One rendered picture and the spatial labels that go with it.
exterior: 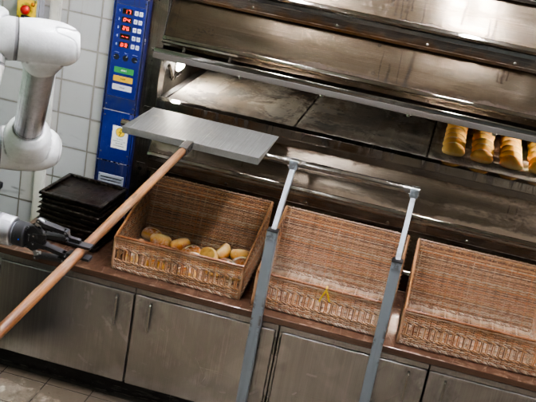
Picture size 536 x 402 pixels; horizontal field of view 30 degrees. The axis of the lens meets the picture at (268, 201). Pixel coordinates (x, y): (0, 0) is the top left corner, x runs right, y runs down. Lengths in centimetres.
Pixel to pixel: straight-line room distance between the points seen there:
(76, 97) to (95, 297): 93
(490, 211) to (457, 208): 14
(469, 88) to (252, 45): 91
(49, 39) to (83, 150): 154
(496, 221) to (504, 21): 83
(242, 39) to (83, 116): 82
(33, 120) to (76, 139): 117
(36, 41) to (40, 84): 21
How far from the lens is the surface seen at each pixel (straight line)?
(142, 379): 426
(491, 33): 408
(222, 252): 431
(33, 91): 329
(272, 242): 378
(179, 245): 431
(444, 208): 427
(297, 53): 419
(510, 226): 429
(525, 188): 424
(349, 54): 416
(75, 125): 457
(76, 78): 451
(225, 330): 404
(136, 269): 411
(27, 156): 357
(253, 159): 378
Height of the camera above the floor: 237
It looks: 20 degrees down
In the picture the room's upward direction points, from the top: 10 degrees clockwise
